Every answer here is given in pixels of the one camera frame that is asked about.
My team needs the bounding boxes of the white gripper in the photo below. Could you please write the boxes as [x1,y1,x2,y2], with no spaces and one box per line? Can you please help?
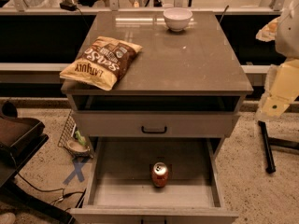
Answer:
[255,59,299,121]

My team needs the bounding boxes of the orange soda can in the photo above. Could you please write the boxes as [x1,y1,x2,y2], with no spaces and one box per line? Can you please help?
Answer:
[151,162,169,188]

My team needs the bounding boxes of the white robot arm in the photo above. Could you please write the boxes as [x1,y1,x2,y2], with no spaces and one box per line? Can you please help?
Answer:
[256,0,299,121]

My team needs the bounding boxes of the grey drawer cabinet with counter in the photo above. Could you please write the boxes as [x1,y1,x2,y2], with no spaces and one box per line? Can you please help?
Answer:
[61,10,254,139]

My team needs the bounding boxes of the open lower grey drawer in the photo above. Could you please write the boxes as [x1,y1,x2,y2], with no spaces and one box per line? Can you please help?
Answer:
[71,138,238,224]

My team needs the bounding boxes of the black metal stand leg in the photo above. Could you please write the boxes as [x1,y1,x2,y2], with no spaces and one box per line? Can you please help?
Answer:
[258,121,299,174]

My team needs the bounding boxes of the white ceramic bowl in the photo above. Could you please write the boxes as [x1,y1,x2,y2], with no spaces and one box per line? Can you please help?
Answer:
[164,7,192,32]

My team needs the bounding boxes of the brown yellow chip bag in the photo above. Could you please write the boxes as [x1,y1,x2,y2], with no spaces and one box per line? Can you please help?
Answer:
[60,36,142,91]

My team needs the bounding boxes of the black power adapter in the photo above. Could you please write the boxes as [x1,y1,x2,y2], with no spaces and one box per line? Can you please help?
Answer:
[60,1,77,11]

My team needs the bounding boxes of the black chair left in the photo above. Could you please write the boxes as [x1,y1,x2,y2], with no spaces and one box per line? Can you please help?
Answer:
[0,101,73,224]

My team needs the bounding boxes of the closed grey drawer black handle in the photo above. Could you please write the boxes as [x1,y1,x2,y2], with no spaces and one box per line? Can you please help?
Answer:
[73,111,239,138]

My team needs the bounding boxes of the wire basket with items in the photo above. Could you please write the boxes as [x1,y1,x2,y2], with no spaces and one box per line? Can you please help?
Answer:
[58,113,92,157]

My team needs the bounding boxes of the black cables on floor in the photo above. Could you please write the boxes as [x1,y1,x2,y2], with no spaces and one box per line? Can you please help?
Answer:
[17,171,87,212]

